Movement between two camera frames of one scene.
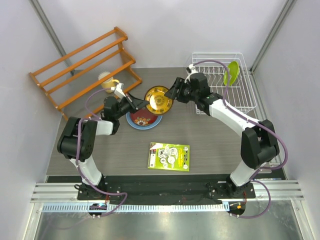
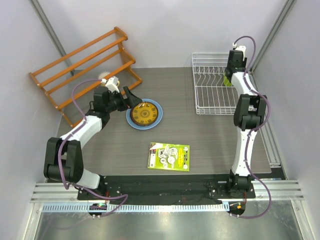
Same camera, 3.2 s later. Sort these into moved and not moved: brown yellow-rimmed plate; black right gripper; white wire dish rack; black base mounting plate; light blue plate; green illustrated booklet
Moved: black right gripper; brown yellow-rimmed plate
Not moved: white wire dish rack; green illustrated booklet; light blue plate; black base mounting plate
